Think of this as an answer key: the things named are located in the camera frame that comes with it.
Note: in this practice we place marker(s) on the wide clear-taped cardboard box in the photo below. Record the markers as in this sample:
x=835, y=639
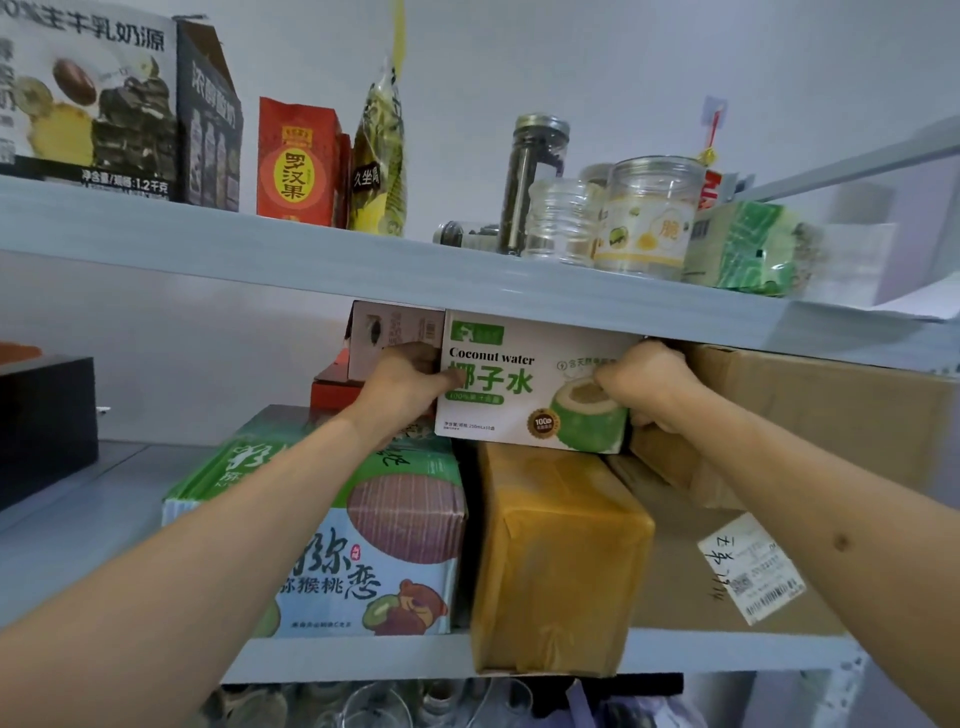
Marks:
x=675, y=570

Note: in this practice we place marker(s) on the small dark canister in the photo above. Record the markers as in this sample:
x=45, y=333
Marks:
x=461, y=235

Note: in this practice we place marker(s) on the metal-lid glass jar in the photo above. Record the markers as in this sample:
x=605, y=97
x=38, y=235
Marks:
x=525, y=150

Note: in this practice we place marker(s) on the grey metal shelves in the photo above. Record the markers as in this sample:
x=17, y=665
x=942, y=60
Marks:
x=300, y=247

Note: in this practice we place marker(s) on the plain purple bag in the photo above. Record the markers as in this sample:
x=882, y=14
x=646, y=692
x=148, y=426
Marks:
x=581, y=709

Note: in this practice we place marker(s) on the small yellow-taped cardboard box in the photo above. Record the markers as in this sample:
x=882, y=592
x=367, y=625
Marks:
x=555, y=562

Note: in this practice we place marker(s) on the large black box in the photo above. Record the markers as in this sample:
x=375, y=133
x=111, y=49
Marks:
x=45, y=427

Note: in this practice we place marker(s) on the white paper sheet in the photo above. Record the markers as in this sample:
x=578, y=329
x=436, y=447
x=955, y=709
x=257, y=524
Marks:
x=930, y=300

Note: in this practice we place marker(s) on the red yellow-label packet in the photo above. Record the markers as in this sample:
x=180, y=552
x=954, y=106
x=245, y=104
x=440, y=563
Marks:
x=300, y=165

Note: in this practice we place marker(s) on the pink labelled box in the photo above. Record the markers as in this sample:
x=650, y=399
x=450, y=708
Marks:
x=390, y=326

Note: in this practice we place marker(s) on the purple patterned white bag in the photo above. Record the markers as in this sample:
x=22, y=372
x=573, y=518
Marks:
x=660, y=712

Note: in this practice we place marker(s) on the person's right hand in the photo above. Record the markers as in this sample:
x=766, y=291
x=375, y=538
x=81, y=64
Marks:
x=652, y=382

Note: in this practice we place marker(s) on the white coconut water box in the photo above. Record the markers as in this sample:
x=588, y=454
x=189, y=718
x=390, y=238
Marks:
x=510, y=427

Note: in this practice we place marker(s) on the kiwi fruit carton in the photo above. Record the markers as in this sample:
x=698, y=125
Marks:
x=405, y=525

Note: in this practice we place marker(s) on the red knot ornament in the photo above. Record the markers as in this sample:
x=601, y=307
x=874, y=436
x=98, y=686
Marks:
x=712, y=195

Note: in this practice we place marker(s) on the white black milk carton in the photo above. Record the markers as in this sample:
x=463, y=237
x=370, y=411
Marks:
x=112, y=105

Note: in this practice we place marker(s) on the person's left hand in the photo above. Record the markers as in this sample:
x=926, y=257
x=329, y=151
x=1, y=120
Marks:
x=397, y=397

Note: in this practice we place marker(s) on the yellow green snack bag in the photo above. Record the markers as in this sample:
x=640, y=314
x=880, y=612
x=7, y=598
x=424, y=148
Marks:
x=379, y=165

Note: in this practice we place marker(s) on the person's left forearm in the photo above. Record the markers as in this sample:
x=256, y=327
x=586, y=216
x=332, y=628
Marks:
x=150, y=600

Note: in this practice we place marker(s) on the orange snack bag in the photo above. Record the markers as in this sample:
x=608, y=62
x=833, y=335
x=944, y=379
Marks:
x=19, y=352

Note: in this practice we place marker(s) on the green patterned tea packet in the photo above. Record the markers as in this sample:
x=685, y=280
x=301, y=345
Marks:
x=742, y=247

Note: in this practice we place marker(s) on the labelled clear plastic jar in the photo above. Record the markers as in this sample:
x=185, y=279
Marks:
x=649, y=217

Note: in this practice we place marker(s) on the person's right forearm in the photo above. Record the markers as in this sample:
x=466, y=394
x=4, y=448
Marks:
x=825, y=525

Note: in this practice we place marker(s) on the group of clear glass cups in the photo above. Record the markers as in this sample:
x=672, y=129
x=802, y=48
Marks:
x=375, y=709

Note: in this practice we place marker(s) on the ribbed clear plastic jar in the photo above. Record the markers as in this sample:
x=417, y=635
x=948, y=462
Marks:
x=559, y=221

